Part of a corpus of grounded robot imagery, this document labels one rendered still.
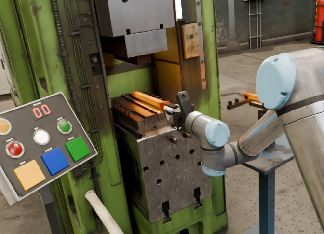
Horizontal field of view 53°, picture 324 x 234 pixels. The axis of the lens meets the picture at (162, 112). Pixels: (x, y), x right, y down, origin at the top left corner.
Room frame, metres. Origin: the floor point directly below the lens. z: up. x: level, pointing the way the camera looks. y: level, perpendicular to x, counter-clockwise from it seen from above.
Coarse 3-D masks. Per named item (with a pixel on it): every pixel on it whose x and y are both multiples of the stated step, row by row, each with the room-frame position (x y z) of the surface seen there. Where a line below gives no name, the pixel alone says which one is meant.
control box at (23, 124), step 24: (48, 96) 1.16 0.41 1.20; (24, 120) 1.05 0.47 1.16; (48, 120) 1.10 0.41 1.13; (72, 120) 1.16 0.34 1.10; (0, 144) 0.95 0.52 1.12; (24, 144) 0.99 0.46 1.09; (48, 144) 1.04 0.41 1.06; (0, 168) 0.90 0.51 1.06; (72, 168) 1.03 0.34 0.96; (24, 192) 0.89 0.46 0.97
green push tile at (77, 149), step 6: (78, 138) 1.11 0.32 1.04; (66, 144) 1.07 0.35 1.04; (72, 144) 1.09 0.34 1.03; (78, 144) 1.10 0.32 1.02; (84, 144) 1.11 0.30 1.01; (72, 150) 1.07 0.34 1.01; (78, 150) 1.08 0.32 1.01; (84, 150) 1.10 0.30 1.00; (72, 156) 1.06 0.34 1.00; (78, 156) 1.07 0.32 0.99; (84, 156) 1.08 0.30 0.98
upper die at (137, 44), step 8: (144, 32) 1.42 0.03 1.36; (152, 32) 1.44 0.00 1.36; (160, 32) 1.46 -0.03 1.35; (104, 40) 1.61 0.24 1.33; (112, 40) 1.51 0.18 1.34; (120, 40) 1.43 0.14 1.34; (128, 40) 1.38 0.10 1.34; (136, 40) 1.40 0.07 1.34; (144, 40) 1.42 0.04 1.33; (152, 40) 1.44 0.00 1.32; (160, 40) 1.45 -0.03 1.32; (104, 48) 1.62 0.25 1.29; (112, 48) 1.52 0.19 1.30; (120, 48) 1.44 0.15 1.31; (128, 48) 1.38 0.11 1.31; (136, 48) 1.40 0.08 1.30; (144, 48) 1.42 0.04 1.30; (152, 48) 1.43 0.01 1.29; (160, 48) 1.45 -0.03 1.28; (128, 56) 1.38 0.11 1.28
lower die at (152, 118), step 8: (120, 96) 1.79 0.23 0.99; (112, 104) 1.69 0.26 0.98; (128, 104) 1.62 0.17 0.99; (136, 104) 1.60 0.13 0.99; (152, 104) 1.54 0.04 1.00; (120, 112) 1.56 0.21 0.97; (136, 112) 1.48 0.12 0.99; (144, 112) 1.46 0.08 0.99; (152, 112) 1.44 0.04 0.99; (128, 120) 1.47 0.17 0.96; (136, 120) 1.39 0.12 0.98; (144, 120) 1.39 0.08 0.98; (152, 120) 1.41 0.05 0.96; (160, 120) 1.43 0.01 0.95; (168, 120) 1.45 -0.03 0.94; (136, 128) 1.39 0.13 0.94; (144, 128) 1.39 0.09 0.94; (152, 128) 1.41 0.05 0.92
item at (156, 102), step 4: (132, 92) 1.67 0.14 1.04; (136, 92) 1.66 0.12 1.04; (136, 96) 1.62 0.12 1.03; (140, 96) 1.58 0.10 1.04; (144, 96) 1.54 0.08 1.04; (148, 96) 1.53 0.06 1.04; (144, 100) 1.54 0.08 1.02; (148, 100) 1.50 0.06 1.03; (152, 100) 1.46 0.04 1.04; (156, 100) 1.45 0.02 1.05; (160, 100) 1.44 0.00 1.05; (168, 100) 1.40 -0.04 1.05; (156, 104) 1.43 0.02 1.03; (160, 104) 1.38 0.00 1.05; (164, 104) 1.36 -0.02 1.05; (168, 104) 1.34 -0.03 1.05; (172, 104) 1.34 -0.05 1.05; (176, 108) 1.30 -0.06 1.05
